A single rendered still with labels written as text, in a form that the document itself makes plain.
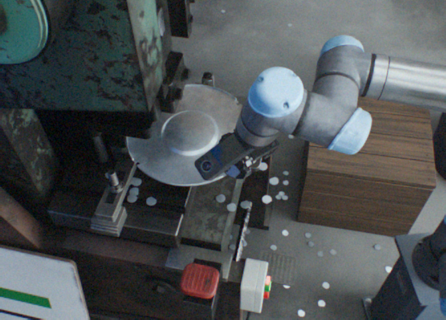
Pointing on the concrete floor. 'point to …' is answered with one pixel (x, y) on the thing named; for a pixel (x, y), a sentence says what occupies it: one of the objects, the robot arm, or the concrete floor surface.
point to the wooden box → (372, 174)
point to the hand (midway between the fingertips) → (226, 170)
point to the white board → (39, 287)
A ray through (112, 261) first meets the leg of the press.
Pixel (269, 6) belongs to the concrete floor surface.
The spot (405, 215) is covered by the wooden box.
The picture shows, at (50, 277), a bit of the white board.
